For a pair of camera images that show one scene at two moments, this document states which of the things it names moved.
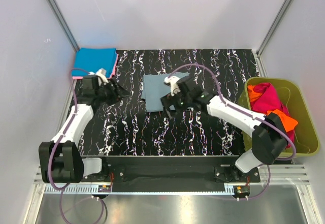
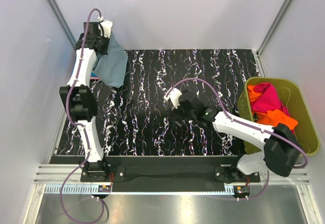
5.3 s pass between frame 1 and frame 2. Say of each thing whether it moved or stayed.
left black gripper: moved
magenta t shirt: stayed
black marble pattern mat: stayed
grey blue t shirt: moved
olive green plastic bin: stayed
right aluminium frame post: stayed
